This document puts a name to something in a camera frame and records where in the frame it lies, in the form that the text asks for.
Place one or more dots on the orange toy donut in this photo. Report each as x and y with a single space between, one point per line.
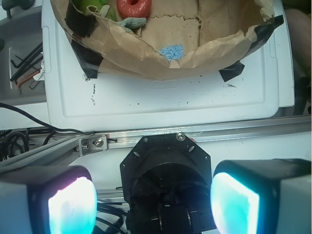
134 8

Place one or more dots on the set of hex keys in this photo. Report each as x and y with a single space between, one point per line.
27 63

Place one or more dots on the aluminium rail frame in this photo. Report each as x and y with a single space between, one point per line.
278 137

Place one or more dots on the blue sponge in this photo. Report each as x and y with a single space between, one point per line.
172 52

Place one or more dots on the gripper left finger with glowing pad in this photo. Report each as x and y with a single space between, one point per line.
47 200

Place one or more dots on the green toy apple slice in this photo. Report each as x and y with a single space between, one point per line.
100 7

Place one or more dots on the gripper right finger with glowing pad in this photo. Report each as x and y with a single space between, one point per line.
269 196

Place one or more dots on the brown paper bag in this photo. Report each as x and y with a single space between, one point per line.
216 35

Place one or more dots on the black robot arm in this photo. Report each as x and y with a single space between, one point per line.
170 188

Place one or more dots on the teal cloth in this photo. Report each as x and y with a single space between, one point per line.
129 24

